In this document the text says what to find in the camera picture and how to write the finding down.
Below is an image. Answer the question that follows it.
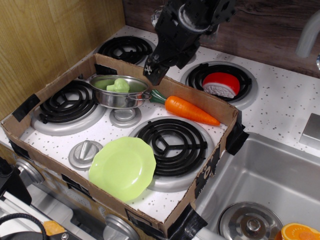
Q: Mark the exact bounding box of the hanging silver strainer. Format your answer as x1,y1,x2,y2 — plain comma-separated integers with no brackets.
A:
151,7,163,28

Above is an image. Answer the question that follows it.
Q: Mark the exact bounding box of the back right black burner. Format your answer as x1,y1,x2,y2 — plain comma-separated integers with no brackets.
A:
181,61,258,110

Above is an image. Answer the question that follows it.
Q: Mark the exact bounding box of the black cable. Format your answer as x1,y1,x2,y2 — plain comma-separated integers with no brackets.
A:
0,213,47,240

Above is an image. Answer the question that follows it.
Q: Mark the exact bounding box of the light green plastic plate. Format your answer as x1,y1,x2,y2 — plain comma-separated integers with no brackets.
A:
88,136,156,202

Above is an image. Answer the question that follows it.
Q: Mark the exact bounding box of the black clamp device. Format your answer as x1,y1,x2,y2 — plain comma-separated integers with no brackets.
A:
0,157,32,206

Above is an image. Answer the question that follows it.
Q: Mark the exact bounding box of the silver pot lid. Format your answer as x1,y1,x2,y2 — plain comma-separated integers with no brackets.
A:
217,202,284,240

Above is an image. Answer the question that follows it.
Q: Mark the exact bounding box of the silver faucet handle block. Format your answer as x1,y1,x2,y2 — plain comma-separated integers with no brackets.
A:
299,113,320,150

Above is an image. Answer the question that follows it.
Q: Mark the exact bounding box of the silver oven dial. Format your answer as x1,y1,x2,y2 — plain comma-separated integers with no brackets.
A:
15,158,45,187
102,214,140,240

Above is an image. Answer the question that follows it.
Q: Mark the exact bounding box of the hanging silver spatula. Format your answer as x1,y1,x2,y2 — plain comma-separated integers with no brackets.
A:
200,24,220,45

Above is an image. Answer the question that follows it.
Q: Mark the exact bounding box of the silver faucet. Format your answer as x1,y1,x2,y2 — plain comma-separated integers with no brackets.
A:
295,10,320,58

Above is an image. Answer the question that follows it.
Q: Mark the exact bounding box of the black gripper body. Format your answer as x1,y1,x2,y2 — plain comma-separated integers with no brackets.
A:
142,0,201,76

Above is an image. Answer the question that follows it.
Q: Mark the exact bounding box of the green toy broccoli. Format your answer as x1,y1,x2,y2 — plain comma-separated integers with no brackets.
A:
106,78,130,93

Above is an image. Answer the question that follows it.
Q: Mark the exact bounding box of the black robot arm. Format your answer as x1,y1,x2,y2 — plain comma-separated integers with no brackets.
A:
143,0,236,86

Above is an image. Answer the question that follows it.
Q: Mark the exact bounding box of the silver toy sink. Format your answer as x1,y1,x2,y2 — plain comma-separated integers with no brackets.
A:
195,133,320,240

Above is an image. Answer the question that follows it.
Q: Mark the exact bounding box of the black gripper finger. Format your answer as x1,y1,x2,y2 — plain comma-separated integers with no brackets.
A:
144,65,170,86
175,44,200,69

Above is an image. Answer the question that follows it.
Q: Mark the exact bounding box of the silver front stove knob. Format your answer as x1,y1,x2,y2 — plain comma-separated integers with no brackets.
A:
68,140,103,171

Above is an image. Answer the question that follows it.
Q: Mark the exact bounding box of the black burner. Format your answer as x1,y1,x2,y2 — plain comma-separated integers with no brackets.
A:
31,80,106,137
93,36,156,67
129,117,215,193
181,61,258,110

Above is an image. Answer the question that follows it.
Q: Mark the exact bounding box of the brown cardboard fence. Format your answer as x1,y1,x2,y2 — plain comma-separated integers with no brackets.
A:
1,54,241,237

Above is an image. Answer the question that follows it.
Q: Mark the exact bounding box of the red toy cheese wedge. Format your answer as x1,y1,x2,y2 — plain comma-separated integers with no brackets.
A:
202,72,241,99

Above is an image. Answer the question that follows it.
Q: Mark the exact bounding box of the back left black burner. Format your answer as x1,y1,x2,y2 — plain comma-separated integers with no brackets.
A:
93,36,156,67

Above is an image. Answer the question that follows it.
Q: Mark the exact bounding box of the front right black burner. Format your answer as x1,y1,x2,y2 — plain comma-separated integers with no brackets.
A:
129,117,215,193

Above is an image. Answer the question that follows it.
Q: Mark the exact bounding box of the front left black burner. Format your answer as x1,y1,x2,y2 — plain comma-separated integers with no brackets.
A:
31,80,106,137

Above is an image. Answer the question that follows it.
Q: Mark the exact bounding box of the orange toy carrot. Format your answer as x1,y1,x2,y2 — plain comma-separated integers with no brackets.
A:
150,89,220,126

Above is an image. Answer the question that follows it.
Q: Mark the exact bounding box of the small silver metal pot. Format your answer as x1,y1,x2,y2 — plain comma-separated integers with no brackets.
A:
89,75,152,109

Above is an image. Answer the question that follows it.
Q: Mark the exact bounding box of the silver oven dial right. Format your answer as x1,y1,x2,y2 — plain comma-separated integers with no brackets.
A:
102,214,140,240

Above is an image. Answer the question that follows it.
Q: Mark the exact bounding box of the silver middle stove knob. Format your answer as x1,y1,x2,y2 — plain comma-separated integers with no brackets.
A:
109,108,142,129

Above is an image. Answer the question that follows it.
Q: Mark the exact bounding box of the orange slice toy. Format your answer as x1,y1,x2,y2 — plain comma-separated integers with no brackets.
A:
274,223,320,240

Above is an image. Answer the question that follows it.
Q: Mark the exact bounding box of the silver oven dial left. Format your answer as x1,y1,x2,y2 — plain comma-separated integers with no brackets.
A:
15,158,45,187

